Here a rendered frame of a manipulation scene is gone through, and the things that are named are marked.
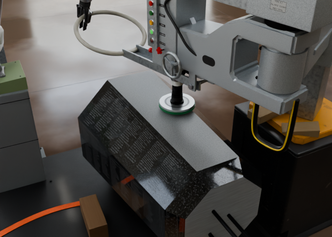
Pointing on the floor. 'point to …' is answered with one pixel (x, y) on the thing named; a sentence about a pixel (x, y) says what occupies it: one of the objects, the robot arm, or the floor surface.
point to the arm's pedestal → (19, 143)
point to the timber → (93, 216)
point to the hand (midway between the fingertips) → (83, 24)
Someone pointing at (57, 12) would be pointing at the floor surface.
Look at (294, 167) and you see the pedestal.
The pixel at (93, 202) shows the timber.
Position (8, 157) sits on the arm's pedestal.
